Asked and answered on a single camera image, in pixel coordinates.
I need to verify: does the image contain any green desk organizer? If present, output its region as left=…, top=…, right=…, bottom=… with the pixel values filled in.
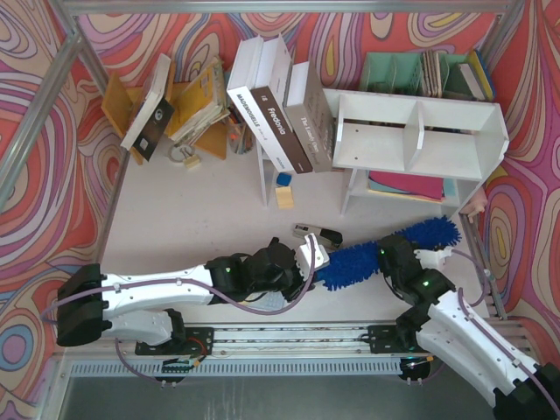
left=359, top=50, right=496, bottom=102

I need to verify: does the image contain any pink toy pig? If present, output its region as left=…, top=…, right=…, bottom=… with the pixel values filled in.
left=459, top=187, right=487, bottom=223

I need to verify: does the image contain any grey Lonely Ones book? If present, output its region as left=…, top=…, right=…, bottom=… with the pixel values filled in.
left=284, top=61, right=335, bottom=172

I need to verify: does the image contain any coloured paper stack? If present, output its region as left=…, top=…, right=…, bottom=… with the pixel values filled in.
left=367, top=171, right=456, bottom=203

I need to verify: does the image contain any yellow books stack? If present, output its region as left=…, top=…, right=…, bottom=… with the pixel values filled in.
left=168, top=56, right=229, bottom=145

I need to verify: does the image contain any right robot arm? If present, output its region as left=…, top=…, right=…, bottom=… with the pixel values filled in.
left=377, top=234, right=559, bottom=419

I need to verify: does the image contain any white Mademoiselle book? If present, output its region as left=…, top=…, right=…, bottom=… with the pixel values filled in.
left=227, top=36, right=293, bottom=172

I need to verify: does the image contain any blue small box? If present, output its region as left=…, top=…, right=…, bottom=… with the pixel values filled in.
left=276, top=173, right=292, bottom=187

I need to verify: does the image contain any brown Fredonia book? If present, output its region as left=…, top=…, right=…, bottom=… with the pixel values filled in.
left=251, top=36, right=312, bottom=174

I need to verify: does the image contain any yellow sticky note pad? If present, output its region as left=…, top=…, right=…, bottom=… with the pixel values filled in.
left=275, top=186, right=294, bottom=209

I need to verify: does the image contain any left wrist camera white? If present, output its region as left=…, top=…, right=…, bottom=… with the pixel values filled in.
left=295, top=234, right=330, bottom=277

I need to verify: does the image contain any white bookshelf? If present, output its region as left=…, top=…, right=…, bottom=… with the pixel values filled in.
left=257, top=87, right=511, bottom=215

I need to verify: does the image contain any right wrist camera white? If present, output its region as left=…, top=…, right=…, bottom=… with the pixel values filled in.
left=414, top=247, right=453, bottom=271

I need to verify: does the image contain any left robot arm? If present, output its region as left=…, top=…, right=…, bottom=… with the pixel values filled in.
left=52, top=234, right=328, bottom=352

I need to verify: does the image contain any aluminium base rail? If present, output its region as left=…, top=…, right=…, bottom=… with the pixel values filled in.
left=60, top=322, right=429, bottom=378

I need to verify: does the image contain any yellow wooden book rack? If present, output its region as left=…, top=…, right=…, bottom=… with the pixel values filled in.
left=101, top=62, right=228, bottom=160

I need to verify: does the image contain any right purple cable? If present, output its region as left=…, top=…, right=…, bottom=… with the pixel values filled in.
left=450, top=248, right=557, bottom=412

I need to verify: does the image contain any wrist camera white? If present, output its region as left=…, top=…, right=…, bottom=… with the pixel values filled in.
left=414, top=247, right=453, bottom=271
left=295, top=234, right=330, bottom=277

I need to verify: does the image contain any calculator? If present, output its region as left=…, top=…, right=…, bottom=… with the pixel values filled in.
left=250, top=291, right=288, bottom=312

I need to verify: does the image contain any blue microfiber duster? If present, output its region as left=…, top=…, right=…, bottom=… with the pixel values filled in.
left=316, top=216, right=461, bottom=291

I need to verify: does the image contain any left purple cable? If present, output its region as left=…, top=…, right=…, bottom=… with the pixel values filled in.
left=41, top=235, right=319, bottom=386

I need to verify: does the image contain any key ring with padlock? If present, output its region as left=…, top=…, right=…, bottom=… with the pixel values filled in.
left=168, top=143, right=201, bottom=170

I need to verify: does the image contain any black white book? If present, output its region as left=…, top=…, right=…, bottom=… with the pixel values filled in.
left=121, top=53, right=174, bottom=161

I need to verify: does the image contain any beige black stapler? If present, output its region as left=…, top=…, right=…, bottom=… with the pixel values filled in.
left=292, top=223, right=343, bottom=249

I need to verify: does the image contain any purple cable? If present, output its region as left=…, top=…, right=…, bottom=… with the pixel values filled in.
left=450, top=248, right=557, bottom=412
left=41, top=235, right=319, bottom=386

